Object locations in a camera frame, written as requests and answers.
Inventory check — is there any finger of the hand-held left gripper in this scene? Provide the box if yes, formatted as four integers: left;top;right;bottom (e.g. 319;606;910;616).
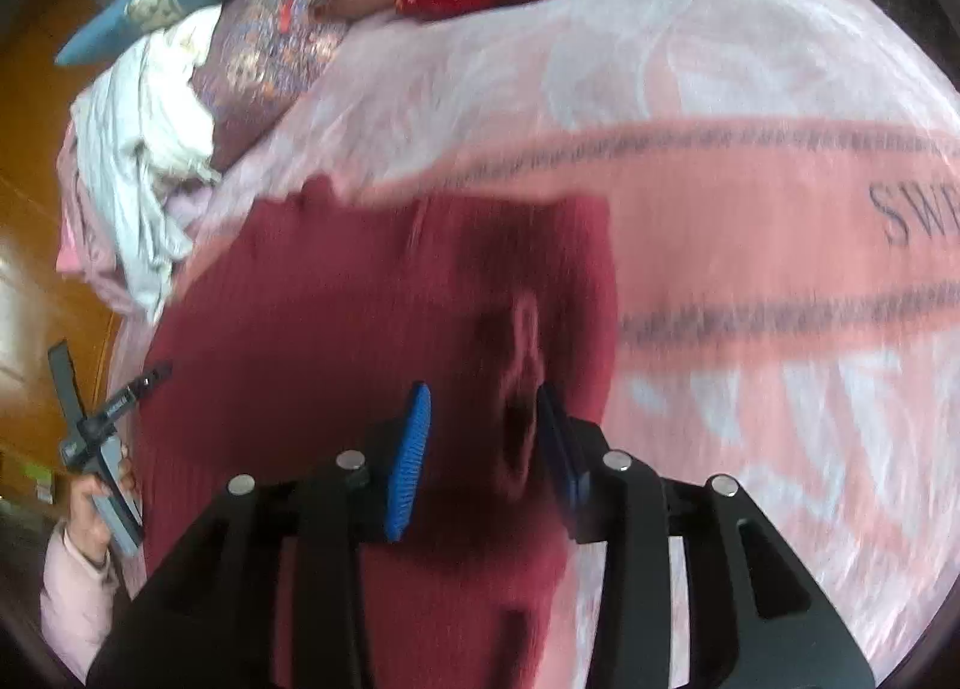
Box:
47;340;87;435
101;361;173;431

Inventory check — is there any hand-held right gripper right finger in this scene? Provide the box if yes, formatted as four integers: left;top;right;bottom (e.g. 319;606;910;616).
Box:
536;385;875;689

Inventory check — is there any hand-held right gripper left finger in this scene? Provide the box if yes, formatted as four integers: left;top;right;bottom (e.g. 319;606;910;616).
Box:
86;383;434;689

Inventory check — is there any dark red knit sweater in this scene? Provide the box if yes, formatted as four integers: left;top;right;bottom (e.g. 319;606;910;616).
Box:
142;190;620;689

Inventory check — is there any person's left hand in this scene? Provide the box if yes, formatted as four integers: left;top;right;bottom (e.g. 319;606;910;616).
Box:
67;459;141;564

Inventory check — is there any pale pink garment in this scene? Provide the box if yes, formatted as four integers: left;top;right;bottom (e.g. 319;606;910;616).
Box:
56;126;188;315

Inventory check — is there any white crumpled garment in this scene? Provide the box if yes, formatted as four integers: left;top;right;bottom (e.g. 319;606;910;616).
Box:
71;6;226;322

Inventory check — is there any pink printed blanket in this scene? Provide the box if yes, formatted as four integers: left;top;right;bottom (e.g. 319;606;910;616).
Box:
105;0;960;689

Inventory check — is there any purple floral pillow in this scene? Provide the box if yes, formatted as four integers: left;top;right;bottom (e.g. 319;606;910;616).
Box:
191;0;350;169

